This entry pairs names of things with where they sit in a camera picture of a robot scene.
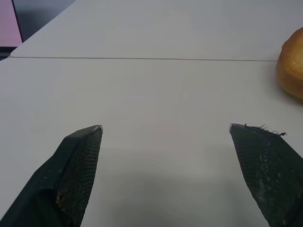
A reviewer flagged pink panel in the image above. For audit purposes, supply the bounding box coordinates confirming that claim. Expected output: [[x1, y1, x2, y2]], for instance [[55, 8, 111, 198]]
[[0, 0, 23, 46]]

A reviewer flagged dark grey panel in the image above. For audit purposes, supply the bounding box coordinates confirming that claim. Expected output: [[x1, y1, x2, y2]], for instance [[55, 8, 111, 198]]
[[11, 0, 76, 44]]

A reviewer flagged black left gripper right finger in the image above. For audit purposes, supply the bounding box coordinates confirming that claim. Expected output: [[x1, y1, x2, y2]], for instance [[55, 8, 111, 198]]
[[228, 123, 303, 227]]

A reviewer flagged golden brown bread roll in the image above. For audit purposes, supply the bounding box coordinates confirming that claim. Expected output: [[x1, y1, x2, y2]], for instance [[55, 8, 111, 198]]
[[276, 27, 303, 101]]

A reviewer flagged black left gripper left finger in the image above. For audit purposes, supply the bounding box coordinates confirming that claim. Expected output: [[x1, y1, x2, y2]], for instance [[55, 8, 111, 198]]
[[0, 124, 104, 227]]

